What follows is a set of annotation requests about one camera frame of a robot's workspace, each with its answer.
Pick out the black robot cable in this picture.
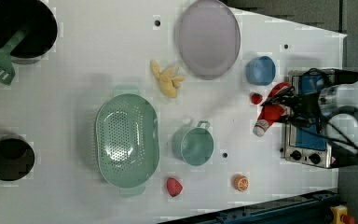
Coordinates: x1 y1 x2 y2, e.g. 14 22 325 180
260 68 358 162

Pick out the silver black toaster oven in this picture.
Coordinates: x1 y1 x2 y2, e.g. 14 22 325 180
284 68 358 169

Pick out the red plush ketchup bottle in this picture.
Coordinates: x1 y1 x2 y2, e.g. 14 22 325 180
253 82 292 137

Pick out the blue plastic cup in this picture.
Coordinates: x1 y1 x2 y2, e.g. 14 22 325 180
245 56 276 86

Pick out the green oval strainer basket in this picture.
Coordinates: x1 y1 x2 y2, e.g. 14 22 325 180
95 85 159 197

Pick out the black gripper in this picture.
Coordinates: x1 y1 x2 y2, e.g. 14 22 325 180
288 93 320 128

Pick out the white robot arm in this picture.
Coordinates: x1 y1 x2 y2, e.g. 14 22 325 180
285 81 358 166

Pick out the lilac round plate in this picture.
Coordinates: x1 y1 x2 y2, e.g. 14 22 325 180
177 0 241 79

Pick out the large black pot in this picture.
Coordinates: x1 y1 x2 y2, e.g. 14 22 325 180
0 0 58 64

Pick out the small red strawberry toy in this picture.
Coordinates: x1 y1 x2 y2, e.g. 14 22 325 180
250 92 263 105

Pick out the large red strawberry toy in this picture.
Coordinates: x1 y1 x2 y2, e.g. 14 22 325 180
166 177 183 197

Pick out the green slotted spatula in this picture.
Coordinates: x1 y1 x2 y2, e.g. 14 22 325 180
0 26 29 86

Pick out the yellow red emergency button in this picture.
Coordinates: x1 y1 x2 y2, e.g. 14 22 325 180
330 205 356 224

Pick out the orange slice toy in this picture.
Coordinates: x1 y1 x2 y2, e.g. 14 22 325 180
234 175 249 192

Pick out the teal metal cup with handle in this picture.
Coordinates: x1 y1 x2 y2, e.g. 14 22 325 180
172 120 214 166

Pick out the yellow plush peeled banana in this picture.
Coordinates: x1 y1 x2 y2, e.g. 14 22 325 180
150 60 185 98

